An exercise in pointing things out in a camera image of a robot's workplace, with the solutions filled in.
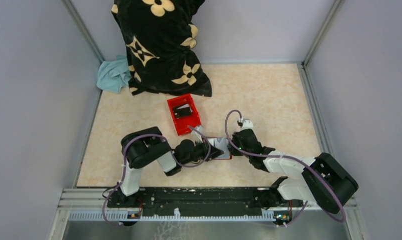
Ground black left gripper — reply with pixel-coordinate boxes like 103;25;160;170
181;137;224;166

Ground red leather card holder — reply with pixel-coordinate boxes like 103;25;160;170
207;136;232;160

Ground black VIP credit card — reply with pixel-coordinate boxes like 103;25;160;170
172;105;192;119

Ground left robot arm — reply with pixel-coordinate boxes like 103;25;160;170
117;126;226;207

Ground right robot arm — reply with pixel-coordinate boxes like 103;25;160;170
229;129;359;214

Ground red plastic bin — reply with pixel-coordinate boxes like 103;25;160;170
167;94;201;136

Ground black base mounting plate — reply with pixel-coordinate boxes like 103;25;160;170
102;187;304;209

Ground light blue cloth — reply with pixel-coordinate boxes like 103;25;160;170
96;55;130;94

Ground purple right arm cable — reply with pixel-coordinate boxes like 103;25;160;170
224;109;347;227

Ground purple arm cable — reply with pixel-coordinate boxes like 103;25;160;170
102;125;212;228
224;109;347;227

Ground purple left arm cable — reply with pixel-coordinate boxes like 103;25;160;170
102;125;212;228

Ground aluminium frame rail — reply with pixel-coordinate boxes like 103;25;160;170
56;186;358;222

